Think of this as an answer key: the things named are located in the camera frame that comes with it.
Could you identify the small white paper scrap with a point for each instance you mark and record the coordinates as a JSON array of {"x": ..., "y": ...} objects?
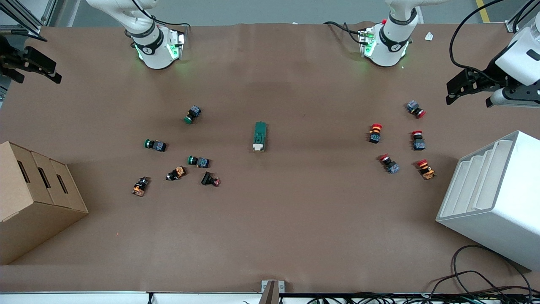
[{"x": 429, "y": 36}]

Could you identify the red mushroom button orange body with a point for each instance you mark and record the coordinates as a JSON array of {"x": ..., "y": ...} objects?
[
  {"x": 375, "y": 136},
  {"x": 427, "y": 171}
]

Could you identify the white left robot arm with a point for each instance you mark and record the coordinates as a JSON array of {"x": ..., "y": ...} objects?
[{"x": 386, "y": 46}]

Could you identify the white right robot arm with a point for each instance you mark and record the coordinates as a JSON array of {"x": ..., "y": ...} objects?
[{"x": 152, "y": 50}]

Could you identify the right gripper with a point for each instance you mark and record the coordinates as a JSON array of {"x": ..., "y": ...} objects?
[{"x": 12, "y": 59}]

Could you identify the white stepped plastic rack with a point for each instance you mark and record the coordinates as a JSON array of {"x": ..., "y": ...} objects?
[{"x": 506, "y": 211}]

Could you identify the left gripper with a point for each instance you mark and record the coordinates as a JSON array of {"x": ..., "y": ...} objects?
[{"x": 491, "y": 72}]

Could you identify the green push button blue body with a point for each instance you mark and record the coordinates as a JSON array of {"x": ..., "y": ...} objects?
[
  {"x": 158, "y": 146},
  {"x": 201, "y": 162},
  {"x": 193, "y": 113}
]

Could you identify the brown paper table cover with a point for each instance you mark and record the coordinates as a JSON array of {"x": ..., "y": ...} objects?
[{"x": 295, "y": 219}]

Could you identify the aluminium frame profile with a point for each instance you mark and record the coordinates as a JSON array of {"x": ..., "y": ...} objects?
[
  {"x": 31, "y": 29},
  {"x": 512, "y": 26}
]

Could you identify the black push button orange body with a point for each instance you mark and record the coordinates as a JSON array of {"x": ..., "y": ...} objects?
[
  {"x": 178, "y": 172},
  {"x": 140, "y": 187}
]

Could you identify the red push button blue body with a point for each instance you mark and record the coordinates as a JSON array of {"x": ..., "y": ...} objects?
[
  {"x": 413, "y": 106},
  {"x": 392, "y": 167},
  {"x": 419, "y": 145}
]

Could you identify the green load switch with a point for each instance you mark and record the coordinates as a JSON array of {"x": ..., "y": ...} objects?
[{"x": 260, "y": 133}]

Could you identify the grey metal bracket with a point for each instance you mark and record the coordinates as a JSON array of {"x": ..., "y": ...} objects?
[{"x": 271, "y": 291}]

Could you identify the black switch block red tip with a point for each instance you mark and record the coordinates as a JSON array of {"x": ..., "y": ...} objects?
[{"x": 206, "y": 179}]

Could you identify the brown cardboard box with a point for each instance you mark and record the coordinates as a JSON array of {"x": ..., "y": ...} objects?
[{"x": 38, "y": 219}]

